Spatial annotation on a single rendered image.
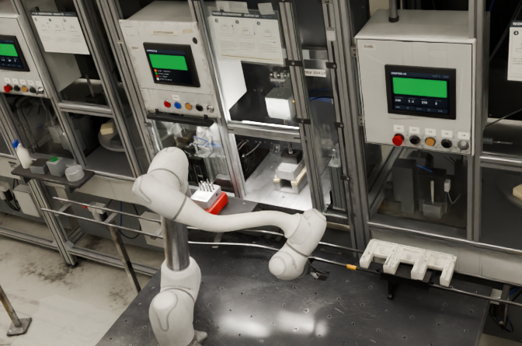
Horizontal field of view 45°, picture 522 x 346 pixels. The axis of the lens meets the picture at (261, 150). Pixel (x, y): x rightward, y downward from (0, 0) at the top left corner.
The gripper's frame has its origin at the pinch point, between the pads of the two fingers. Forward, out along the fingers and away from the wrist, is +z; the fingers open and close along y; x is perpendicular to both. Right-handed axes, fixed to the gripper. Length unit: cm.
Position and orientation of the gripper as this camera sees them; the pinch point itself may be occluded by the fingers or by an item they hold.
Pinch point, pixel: (318, 267)
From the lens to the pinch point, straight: 273.8
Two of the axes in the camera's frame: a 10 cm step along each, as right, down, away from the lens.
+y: -6.9, -5.6, 4.6
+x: -5.7, 8.1, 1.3
